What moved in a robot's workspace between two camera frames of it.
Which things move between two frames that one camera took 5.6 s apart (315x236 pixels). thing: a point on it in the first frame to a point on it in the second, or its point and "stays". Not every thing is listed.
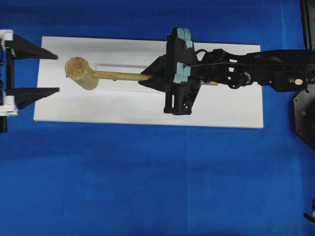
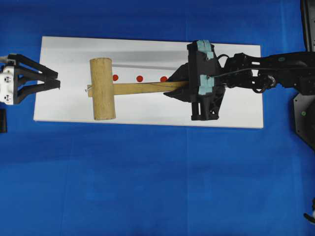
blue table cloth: (66, 178) stays
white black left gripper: (19, 48) to (9, 84)
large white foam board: (129, 102) stays
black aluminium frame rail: (307, 8) stays
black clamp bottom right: (311, 217) stays
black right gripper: (179, 98) to (206, 94)
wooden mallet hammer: (81, 75) to (102, 90)
